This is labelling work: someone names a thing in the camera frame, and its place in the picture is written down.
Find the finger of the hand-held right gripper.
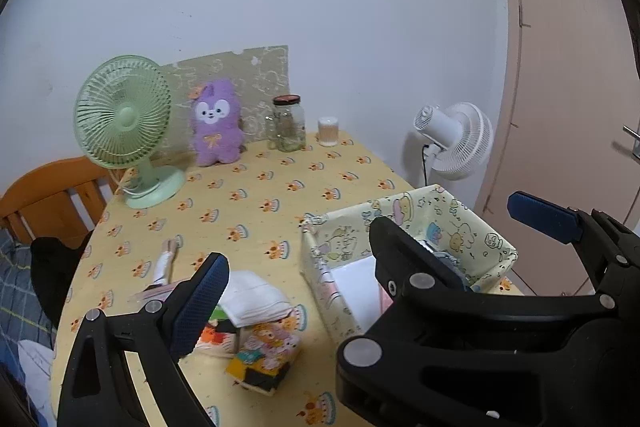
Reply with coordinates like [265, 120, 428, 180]
[507, 191, 640, 297]
[336, 216, 640, 427]

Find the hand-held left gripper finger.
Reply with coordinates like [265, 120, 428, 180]
[56, 251, 231, 427]

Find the green tissue pack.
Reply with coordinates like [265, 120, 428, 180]
[195, 306, 242, 356]

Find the pale pink packet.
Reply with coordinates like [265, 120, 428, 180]
[127, 282, 176, 304]

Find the white towel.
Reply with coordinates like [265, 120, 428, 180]
[217, 270, 295, 329]

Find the cartoon printed fabric storage box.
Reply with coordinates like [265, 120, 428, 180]
[300, 184, 518, 343]

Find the colourful cartoon tissue pack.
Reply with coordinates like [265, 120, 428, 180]
[226, 318, 302, 396]

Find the rolled grey beige cloth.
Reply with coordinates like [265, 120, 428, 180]
[151, 236, 184, 287]

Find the white electric fan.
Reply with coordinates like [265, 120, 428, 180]
[413, 102, 495, 182]

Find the yellow printed tablecloth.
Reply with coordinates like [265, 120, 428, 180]
[50, 131, 526, 427]

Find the black cloth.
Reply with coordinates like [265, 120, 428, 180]
[30, 234, 94, 334]

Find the cotton swab container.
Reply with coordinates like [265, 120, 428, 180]
[317, 117, 340, 148]

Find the pink door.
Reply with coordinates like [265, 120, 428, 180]
[474, 0, 640, 298]

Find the purple plush toy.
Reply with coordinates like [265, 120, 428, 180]
[188, 79, 246, 167]

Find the glass jar with dark lid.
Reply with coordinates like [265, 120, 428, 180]
[267, 94, 307, 153]

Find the white cloth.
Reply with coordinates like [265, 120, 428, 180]
[19, 339, 57, 424]

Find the blue plaid bedding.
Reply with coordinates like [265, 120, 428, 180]
[0, 227, 57, 358]

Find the green desk fan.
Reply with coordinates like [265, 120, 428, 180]
[74, 55, 187, 210]

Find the beige patterned board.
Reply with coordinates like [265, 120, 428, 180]
[160, 45, 290, 156]

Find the metal door handle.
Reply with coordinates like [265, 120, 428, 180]
[622, 125, 640, 158]

